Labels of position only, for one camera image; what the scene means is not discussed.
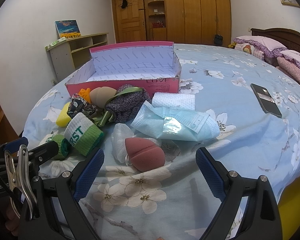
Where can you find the pink cardboard box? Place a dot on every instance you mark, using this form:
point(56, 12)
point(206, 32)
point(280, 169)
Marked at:
point(152, 65)

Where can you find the dark wooden headboard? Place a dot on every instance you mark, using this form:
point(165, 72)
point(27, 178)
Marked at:
point(288, 37)

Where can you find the pink makeup sponge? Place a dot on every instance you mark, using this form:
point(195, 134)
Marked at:
point(144, 154)

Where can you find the yellow foam sponge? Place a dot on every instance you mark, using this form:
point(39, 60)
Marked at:
point(63, 118)

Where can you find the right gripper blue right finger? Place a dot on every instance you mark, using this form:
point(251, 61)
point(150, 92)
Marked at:
point(218, 178)

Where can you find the white mesh bath puff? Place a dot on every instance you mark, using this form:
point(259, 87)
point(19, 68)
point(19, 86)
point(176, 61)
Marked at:
point(120, 133)

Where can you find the wooden door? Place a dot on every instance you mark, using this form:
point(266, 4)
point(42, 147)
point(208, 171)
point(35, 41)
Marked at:
point(129, 20)

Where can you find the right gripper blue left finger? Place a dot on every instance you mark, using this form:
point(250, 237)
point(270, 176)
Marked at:
point(77, 183)

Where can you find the black smartphone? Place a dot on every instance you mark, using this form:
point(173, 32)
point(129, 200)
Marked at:
point(265, 100)

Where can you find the blue yellow painting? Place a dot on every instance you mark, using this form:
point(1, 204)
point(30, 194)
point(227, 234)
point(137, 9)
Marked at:
point(67, 29)

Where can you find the green white box on shelf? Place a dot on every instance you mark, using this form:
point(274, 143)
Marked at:
point(60, 40)

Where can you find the green satin ribbon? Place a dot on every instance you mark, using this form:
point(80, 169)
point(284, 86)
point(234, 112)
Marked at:
point(110, 109)

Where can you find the metal spring clamp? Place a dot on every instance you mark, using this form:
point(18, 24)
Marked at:
point(19, 182)

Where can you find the beige makeup sponge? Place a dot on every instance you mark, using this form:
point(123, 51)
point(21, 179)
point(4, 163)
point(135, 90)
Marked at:
point(99, 96)

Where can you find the floral blue bed sheet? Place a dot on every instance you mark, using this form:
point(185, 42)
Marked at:
point(199, 142)

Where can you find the cartoon print pillow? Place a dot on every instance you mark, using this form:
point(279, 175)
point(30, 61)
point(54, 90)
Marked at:
point(250, 49)

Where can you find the purple knitted cloth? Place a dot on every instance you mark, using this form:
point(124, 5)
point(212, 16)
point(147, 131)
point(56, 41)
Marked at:
point(130, 104)

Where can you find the orange fabric pouch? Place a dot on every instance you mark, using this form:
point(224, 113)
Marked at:
point(85, 94)

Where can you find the beige open bookshelf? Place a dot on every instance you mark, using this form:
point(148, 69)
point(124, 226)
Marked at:
point(70, 54)

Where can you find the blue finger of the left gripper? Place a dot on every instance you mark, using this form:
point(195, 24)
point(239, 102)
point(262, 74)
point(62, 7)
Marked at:
point(43, 153)
point(13, 146)

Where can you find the black bag on wardrobe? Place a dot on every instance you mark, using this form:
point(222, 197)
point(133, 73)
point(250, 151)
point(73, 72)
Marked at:
point(218, 40)

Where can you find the dark patterned fabric pouch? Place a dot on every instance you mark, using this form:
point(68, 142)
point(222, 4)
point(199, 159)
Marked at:
point(80, 105)

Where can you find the wooden wardrobe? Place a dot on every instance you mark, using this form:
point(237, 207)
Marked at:
point(187, 21)

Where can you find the white waffle towel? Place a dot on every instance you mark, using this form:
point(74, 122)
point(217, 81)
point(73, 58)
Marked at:
point(174, 100)

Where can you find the pink ruffled pillow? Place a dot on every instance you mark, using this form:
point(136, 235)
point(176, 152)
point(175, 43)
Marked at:
point(269, 46)

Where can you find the light blue face mask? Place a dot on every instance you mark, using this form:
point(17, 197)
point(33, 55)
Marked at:
point(175, 124)

